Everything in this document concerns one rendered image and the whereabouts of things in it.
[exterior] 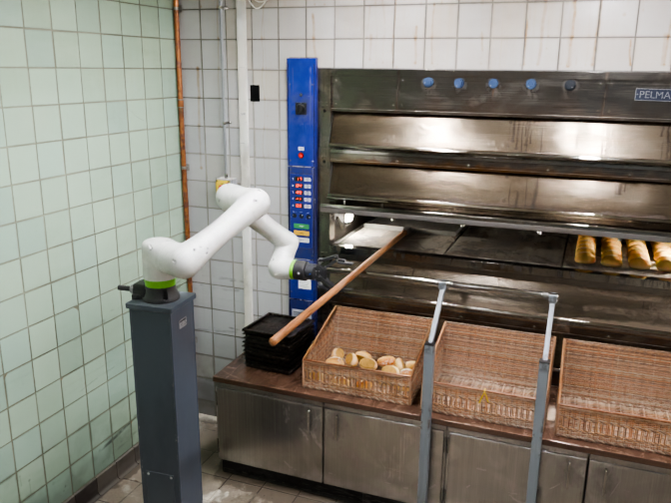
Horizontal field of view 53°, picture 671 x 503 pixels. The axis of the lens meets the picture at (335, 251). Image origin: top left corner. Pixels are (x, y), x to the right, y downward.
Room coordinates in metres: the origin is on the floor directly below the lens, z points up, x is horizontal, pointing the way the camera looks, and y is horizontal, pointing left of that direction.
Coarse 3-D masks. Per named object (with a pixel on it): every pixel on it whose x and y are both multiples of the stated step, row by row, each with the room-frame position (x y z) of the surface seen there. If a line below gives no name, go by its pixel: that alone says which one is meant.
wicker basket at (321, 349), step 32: (352, 320) 3.44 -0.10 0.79; (384, 320) 3.38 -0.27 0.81; (416, 320) 3.33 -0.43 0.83; (320, 352) 3.27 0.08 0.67; (352, 352) 3.39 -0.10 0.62; (384, 352) 3.33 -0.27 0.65; (416, 352) 3.28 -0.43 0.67; (320, 384) 3.03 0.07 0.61; (352, 384) 3.07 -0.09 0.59; (416, 384) 3.00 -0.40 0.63
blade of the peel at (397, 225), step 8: (368, 224) 3.95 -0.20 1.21; (376, 224) 4.05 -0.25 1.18; (384, 224) 4.05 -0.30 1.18; (392, 224) 4.05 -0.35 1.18; (400, 224) 4.05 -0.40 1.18; (408, 224) 4.05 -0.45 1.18; (416, 224) 4.05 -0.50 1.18; (424, 224) 4.06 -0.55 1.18; (432, 224) 4.06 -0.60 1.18; (440, 224) 4.06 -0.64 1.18; (448, 224) 4.06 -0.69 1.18; (456, 224) 4.06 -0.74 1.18; (416, 232) 3.84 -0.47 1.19; (424, 232) 3.82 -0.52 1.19; (432, 232) 3.81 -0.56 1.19; (440, 232) 3.79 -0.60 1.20; (448, 232) 3.77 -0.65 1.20; (456, 232) 3.80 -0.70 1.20
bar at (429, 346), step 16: (336, 272) 3.12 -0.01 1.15; (368, 272) 3.06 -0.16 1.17; (464, 288) 2.90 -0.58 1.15; (480, 288) 2.87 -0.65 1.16; (496, 288) 2.85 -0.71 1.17; (512, 288) 2.83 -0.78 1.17; (432, 336) 2.77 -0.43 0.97; (432, 352) 2.72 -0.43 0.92; (544, 352) 2.60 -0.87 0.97; (432, 368) 2.73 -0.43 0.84; (544, 368) 2.55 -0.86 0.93; (432, 384) 2.74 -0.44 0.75; (544, 384) 2.55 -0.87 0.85; (544, 400) 2.55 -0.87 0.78; (528, 480) 2.56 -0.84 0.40; (528, 496) 2.56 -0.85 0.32
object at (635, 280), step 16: (384, 256) 3.42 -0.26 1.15; (400, 256) 3.39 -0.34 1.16; (416, 256) 3.36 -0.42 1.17; (432, 256) 3.33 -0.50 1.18; (448, 256) 3.33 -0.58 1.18; (464, 256) 3.33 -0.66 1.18; (528, 272) 3.16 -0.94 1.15; (544, 272) 3.14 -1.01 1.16; (560, 272) 3.11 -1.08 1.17; (576, 272) 3.09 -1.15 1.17; (592, 272) 3.07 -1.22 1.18; (608, 272) 3.07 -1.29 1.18
